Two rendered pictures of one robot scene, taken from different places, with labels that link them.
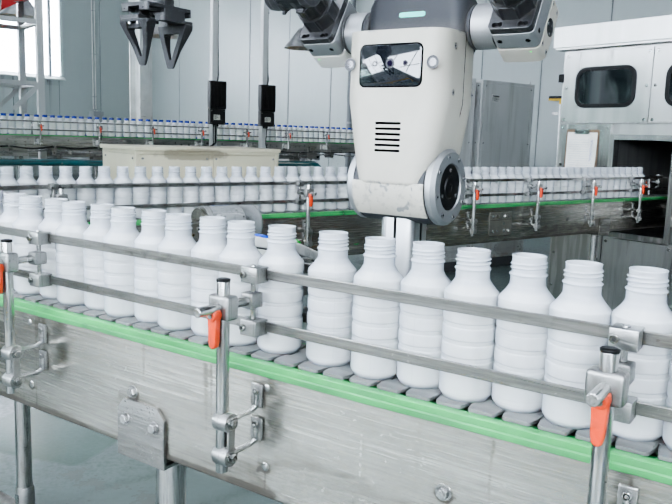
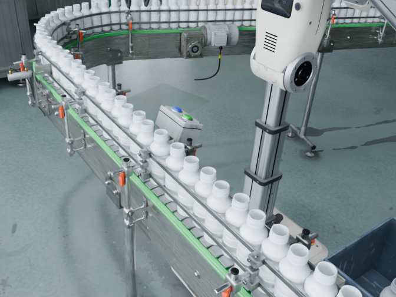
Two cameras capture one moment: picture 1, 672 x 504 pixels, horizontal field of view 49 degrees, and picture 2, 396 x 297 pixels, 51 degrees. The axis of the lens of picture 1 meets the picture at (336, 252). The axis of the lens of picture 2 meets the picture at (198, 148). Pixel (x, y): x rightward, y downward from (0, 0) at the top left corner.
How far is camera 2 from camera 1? 0.56 m
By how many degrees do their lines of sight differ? 29
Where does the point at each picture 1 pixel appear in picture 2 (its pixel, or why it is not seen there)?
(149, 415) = (114, 187)
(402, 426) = (186, 243)
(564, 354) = (240, 249)
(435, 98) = (297, 27)
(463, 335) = (210, 220)
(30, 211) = (79, 75)
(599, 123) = not seen: outside the picture
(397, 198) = (271, 76)
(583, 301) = (250, 233)
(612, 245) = not seen: outside the picture
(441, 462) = (197, 263)
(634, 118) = not seen: outside the picture
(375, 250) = (186, 167)
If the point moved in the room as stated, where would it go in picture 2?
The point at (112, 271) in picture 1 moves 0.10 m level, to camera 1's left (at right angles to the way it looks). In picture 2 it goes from (104, 120) to (78, 114)
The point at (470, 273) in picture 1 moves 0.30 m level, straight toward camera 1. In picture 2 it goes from (215, 196) to (134, 286)
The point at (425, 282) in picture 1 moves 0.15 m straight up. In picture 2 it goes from (202, 190) to (207, 135)
